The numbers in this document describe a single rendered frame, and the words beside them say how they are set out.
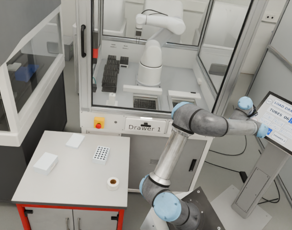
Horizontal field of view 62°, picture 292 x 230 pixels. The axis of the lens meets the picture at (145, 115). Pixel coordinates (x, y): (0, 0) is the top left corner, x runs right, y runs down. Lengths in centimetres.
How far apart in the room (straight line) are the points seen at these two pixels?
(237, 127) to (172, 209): 48
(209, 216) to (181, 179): 101
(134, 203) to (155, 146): 67
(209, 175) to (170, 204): 167
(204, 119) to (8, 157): 141
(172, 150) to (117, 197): 48
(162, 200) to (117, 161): 58
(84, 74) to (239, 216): 185
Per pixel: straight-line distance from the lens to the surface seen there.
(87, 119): 179
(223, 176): 285
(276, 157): 205
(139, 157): 203
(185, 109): 114
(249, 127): 131
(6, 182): 221
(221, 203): 257
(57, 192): 152
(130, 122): 174
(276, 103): 195
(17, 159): 197
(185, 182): 232
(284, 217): 285
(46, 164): 160
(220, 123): 110
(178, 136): 116
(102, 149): 167
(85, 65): 156
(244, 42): 160
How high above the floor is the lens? 198
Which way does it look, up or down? 36 degrees down
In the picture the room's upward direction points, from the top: 9 degrees clockwise
